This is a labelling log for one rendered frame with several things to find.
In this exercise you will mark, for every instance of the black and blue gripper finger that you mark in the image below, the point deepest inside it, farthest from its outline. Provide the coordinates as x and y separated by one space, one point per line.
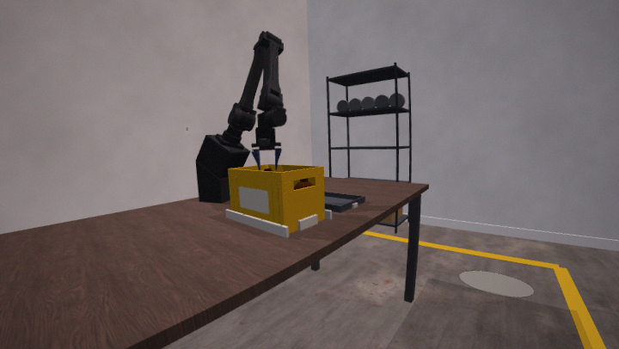
255 155
277 155

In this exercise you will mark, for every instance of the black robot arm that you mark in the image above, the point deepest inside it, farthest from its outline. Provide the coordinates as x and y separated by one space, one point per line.
242 116

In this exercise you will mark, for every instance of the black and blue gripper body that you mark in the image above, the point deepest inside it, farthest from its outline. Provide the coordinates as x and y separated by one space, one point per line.
270 146

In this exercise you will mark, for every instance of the yellow divided crate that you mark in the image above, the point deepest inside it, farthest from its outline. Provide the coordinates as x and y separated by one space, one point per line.
271 196

